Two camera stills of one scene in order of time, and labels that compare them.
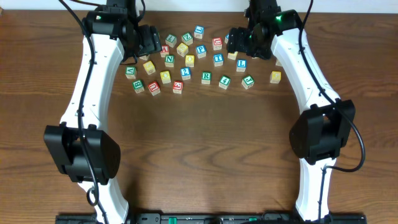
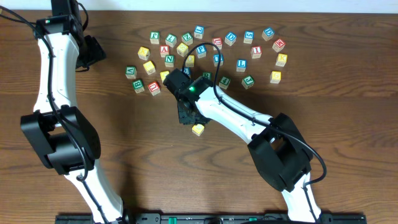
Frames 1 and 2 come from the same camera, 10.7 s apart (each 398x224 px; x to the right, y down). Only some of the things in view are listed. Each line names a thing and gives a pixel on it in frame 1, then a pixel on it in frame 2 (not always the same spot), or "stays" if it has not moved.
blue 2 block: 186,73 stays
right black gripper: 237,41 to 189,116
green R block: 206,77 stays
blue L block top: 198,32 stays
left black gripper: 149,40 to 93,52
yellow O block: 189,61 stays
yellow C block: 232,56 to 198,129
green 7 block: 171,40 stays
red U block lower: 154,88 stays
